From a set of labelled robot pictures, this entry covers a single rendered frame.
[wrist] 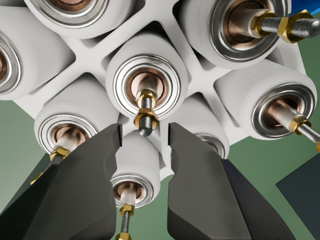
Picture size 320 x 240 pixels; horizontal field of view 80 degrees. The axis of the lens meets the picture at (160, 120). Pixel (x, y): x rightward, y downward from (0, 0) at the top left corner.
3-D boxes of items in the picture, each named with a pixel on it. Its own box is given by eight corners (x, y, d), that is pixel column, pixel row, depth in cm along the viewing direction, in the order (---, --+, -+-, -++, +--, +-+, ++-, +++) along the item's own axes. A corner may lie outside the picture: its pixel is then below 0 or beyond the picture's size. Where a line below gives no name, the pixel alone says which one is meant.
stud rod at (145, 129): (153, 94, 20) (155, 133, 14) (145, 99, 21) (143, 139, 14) (148, 86, 20) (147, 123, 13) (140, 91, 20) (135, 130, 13)
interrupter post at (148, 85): (139, 74, 21) (138, 84, 18) (160, 80, 21) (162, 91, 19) (134, 94, 22) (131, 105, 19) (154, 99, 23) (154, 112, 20)
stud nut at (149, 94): (159, 102, 19) (159, 105, 18) (145, 111, 19) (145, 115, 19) (148, 86, 18) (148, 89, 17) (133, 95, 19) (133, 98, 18)
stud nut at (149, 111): (161, 121, 16) (162, 126, 15) (144, 131, 16) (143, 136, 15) (148, 102, 15) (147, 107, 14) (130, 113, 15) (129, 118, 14)
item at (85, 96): (72, 97, 41) (21, 150, 25) (89, 56, 37) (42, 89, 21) (114, 117, 43) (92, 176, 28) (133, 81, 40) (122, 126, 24)
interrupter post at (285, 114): (288, 98, 23) (308, 111, 20) (290, 115, 24) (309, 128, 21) (268, 106, 24) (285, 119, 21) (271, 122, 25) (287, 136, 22)
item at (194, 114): (210, 93, 42) (246, 142, 26) (187, 127, 45) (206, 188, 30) (171, 73, 39) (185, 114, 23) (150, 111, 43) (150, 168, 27)
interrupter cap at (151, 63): (122, 42, 19) (121, 43, 19) (191, 65, 21) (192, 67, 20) (107, 107, 23) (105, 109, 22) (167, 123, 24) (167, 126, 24)
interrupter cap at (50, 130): (33, 146, 25) (30, 150, 24) (50, 100, 22) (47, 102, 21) (89, 168, 27) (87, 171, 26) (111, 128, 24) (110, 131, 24)
